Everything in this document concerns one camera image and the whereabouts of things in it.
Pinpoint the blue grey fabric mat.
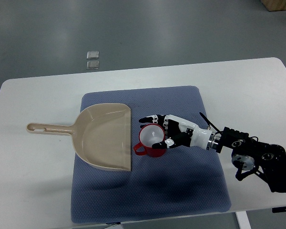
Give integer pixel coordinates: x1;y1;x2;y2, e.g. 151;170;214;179
71;86;231;223

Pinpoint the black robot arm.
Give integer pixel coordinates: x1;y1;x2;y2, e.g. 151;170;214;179
200;113;286;193

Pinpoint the upper metal floor plate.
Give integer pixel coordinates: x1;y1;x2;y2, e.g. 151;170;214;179
86;51;99;60

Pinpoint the red cup white inside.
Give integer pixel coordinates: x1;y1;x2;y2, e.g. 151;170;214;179
133;124;166;157

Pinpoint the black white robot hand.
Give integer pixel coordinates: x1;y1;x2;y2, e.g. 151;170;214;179
139;114;215;150

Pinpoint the wooden box corner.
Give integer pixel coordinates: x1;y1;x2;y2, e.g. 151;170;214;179
261;0;286;11

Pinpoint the metal floor plate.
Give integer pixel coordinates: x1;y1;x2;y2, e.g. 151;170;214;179
86;51;99;60
86;60;100;70

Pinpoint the beige plastic dustpan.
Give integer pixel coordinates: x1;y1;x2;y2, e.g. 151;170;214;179
26;103;132;171

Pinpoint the black table control panel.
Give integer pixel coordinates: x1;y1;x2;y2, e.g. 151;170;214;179
272;206;286;213

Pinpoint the lower metal floor plate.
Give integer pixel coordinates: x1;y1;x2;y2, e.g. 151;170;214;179
86;60;100;70

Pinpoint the white table leg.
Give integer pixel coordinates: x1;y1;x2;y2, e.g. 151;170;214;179
235;211;251;229

